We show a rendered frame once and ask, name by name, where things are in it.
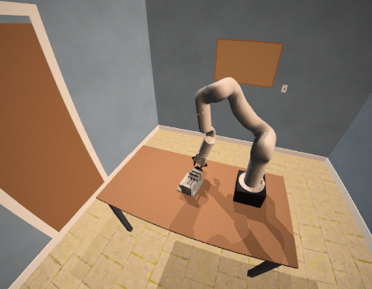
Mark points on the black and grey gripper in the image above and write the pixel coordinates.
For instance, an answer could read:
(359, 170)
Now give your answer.
(200, 160)

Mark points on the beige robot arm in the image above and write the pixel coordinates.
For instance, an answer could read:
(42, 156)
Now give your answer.
(262, 149)

